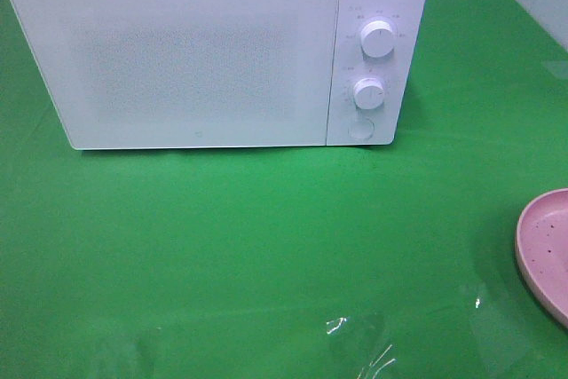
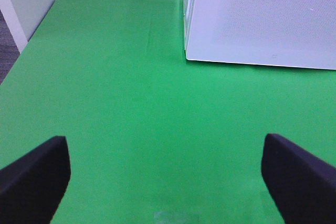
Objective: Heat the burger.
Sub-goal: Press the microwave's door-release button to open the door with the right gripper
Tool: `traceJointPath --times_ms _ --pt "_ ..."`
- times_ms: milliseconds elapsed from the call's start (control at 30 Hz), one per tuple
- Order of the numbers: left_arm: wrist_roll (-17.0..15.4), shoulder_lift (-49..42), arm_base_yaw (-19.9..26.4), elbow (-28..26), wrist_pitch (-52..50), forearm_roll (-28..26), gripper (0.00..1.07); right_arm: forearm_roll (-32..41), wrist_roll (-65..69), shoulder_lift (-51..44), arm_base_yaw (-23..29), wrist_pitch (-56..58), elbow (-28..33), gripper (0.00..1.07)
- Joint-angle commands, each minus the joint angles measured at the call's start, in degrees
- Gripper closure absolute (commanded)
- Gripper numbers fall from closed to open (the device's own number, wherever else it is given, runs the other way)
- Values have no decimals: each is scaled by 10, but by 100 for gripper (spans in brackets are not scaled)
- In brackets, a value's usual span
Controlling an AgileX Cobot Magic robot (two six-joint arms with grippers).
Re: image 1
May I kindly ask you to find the white round door button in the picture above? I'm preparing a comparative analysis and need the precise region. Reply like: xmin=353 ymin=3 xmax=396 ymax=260
xmin=348 ymin=117 xmax=375 ymax=140

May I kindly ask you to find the white microwave door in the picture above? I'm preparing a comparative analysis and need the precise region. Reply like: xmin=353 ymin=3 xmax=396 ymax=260
xmin=11 ymin=0 xmax=337 ymax=150

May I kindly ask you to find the pink speckled plate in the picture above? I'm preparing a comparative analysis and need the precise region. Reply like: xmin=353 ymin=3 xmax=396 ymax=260
xmin=515 ymin=188 xmax=567 ymax=327

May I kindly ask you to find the upper white round knob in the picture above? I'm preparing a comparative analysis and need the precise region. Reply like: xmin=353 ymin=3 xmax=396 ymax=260
xmin=360 ymin=20 xmax=395 ymax=59

